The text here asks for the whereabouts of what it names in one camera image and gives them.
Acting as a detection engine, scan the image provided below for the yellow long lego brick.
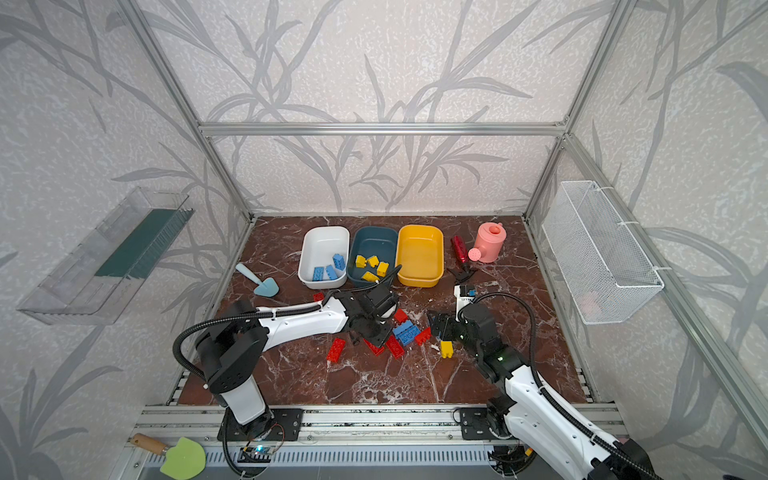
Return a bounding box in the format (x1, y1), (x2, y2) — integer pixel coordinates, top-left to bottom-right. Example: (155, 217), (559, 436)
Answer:
(362, 271), (379, 282)

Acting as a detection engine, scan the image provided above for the small yellow lego brick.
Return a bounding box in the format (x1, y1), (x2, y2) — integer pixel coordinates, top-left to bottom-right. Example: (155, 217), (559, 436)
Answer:
(376, 262), (390, 278)

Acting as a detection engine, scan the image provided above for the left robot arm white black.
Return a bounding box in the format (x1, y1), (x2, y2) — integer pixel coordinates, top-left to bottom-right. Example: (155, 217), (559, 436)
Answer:
(172, 265), (401, 440)

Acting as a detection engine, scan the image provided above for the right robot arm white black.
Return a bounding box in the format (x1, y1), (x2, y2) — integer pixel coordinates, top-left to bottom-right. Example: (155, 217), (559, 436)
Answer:
(427, 292), (659, 479)

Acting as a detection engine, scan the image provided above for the small red lego brick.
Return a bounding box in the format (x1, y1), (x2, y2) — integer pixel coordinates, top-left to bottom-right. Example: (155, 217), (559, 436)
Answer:
(393, 309), (409, 325)

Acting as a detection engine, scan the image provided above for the red lego brick under pile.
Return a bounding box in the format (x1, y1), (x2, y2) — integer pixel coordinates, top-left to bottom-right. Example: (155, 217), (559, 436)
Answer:
(364, 340), (386, 356)

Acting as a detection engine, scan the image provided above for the red lego brick upright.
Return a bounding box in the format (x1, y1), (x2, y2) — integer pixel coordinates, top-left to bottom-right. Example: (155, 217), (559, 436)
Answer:
(385, 335), (405, 359)

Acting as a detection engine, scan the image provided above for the long red lego brick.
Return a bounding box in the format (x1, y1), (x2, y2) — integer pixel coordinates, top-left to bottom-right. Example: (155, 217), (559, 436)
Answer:
(326, 338), (346, 364)

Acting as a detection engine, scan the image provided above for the large blue lego brick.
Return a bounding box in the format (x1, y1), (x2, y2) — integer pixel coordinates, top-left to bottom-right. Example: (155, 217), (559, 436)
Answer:
(393, 320), (421, 346)

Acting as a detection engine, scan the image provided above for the red lego brick center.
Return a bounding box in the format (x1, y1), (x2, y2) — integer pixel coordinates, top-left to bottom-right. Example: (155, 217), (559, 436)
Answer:
(414, 327), (432, 346)

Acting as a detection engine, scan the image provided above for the dark teal plastic bin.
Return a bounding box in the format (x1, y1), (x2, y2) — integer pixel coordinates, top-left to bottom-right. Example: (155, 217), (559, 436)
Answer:
(347, 226), (398, 287)

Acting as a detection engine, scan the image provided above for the red and black hand tool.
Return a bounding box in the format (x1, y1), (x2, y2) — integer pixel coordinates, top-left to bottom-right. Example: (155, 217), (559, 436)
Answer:
(449, 235), (477, 285)

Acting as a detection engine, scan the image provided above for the blue 2x4 lego brick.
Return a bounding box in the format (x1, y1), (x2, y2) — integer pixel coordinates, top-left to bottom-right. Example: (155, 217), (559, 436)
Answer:
(312, 267), (325, 282)

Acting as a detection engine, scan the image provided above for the white plastic bin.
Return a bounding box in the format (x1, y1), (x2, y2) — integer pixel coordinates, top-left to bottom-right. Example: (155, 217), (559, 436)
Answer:
(298, 226), (350, 290)

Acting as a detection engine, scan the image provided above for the yellow plastic bin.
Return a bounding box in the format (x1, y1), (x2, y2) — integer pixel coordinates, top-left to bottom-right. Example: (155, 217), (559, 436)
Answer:
(395, 224), (444, 288)

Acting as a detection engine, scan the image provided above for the pink toy watering can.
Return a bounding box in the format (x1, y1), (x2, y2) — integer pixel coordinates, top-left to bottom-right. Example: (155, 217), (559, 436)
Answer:
(468, 222), (507, 263)

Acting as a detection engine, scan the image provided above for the light blue toy trowel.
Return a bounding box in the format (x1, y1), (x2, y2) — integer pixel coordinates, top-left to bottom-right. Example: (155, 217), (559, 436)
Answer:
(235, 263), (279, 298)

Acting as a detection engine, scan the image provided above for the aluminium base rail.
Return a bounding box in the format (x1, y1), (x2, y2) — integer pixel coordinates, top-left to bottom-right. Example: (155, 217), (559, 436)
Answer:
(131, 403), (628, 469)

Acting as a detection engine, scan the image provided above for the white wire mesh basket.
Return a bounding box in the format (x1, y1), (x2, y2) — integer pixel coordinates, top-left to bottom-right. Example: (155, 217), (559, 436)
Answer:
(542, 180), (665, 325)

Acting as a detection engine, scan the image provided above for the green toy spade wooden handle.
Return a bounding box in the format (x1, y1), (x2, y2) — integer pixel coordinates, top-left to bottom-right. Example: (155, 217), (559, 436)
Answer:
(130, 434), (206, 480)

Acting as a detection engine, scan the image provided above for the clear plastic wall shelf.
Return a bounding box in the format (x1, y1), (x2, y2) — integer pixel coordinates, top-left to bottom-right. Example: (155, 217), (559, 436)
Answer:
(17, 187), (194, 325)

